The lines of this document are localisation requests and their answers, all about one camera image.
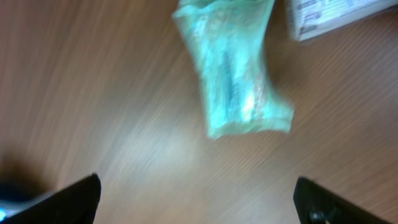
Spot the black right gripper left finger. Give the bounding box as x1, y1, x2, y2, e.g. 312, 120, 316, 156
1, 173, 101, 224

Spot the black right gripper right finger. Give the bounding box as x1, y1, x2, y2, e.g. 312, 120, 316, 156
293, 177, 389, 224

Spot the white paper tissue pack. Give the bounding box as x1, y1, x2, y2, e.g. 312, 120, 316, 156
285, 0, 397, 42

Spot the teal wet wipes pack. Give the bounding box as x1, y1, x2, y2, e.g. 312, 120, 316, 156
172, 0, 294, 139

